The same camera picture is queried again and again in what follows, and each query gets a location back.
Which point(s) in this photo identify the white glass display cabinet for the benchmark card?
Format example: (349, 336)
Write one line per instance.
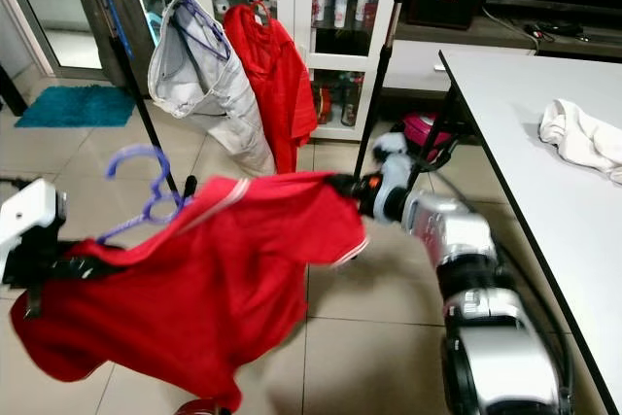
(345, 46)

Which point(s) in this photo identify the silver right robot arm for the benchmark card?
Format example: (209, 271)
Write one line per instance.
(486, 337)

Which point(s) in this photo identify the teal floor mat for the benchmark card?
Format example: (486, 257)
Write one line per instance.
(73, 106)

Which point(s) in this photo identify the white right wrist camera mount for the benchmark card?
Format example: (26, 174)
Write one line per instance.
(396, 162)

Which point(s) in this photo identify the white hanging trousers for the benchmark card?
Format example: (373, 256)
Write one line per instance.
(224, 109)

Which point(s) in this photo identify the purple plastic hanger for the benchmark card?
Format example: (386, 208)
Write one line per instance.
(210, 28)
(153, 203)

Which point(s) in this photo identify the plain red hanging shirt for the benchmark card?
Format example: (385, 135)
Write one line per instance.
(287, 85)

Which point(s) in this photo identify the magenta object on floor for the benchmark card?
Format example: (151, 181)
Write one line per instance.
(426, 131)

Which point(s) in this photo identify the black furniture piece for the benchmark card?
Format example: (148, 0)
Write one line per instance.
(12, 94)

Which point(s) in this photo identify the blue plastic hanger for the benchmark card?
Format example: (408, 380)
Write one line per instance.
(115, 9)

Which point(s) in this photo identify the glass door white frame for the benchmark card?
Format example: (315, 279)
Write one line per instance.
(49, 7)

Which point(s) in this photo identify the white table black legs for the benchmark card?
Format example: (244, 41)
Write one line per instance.
(505, 143)

